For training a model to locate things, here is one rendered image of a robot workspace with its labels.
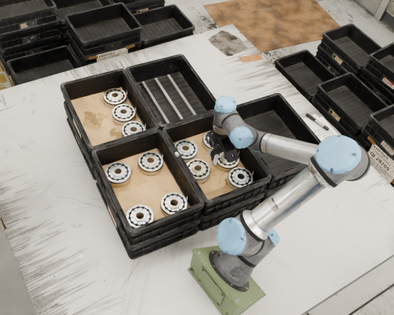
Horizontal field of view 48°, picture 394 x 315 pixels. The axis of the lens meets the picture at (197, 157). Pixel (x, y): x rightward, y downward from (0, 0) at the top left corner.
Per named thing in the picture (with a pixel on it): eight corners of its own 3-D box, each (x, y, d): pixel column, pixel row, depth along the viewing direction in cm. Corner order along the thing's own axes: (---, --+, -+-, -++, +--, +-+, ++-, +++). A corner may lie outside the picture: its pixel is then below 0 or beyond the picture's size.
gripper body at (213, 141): (221, 135, 184) (224, 116, 175) (232, 150, 180) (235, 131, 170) (205, 141, 182) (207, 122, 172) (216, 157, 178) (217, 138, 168)
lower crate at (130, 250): (199, 234, 181) (202, 219, 172) (130, 262, 170) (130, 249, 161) (158, 162, 201) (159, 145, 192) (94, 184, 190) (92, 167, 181)
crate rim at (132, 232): (205, 207, 165) (206, 204, 163) (129, 237, 154) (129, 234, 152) (160, 132, 185) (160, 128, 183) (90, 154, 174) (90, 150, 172)
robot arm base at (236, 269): (251, 287, 164) (269, 269, 162) (228, 287, 153) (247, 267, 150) (228, 256, 173) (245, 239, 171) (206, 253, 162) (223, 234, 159)
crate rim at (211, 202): (272, 181, 176) (273, 177, 174) (206, 207, 165) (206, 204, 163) (222, 112, 196) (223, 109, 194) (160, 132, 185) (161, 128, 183)
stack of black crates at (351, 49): (371, 91, 333) (391, 55, 307) (342, 103, 321) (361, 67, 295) (335, 59, 352) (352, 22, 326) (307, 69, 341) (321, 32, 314)
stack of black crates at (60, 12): (101, 25, 347) (98, -15, 320) (117, 47, 332) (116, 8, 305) (50, 37, 331) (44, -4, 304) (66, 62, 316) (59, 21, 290)
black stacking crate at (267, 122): (323, 171, 194) (331, 155, 185) (266, 194, 183) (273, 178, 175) (272, 110, 214) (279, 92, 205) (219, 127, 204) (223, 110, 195)
